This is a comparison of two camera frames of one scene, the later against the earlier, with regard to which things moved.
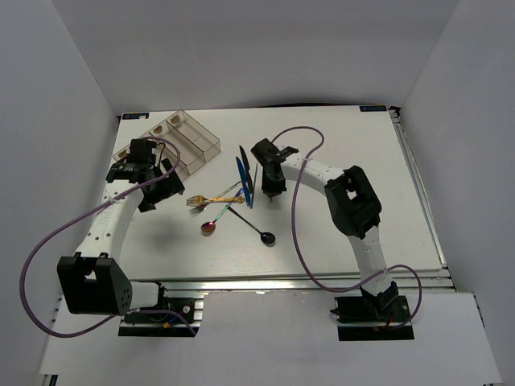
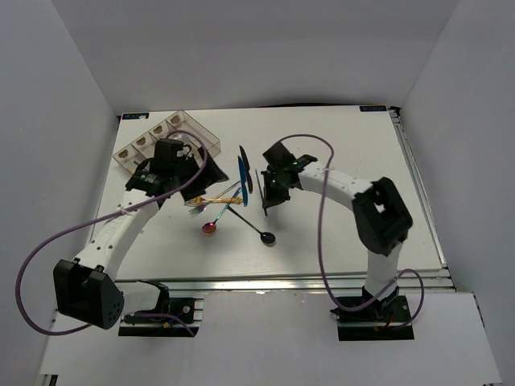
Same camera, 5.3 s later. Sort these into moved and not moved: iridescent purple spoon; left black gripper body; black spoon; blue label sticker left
Moved: left black gripper body
Not moved: iridescent purple spoon; black spoon; blue label sticker left
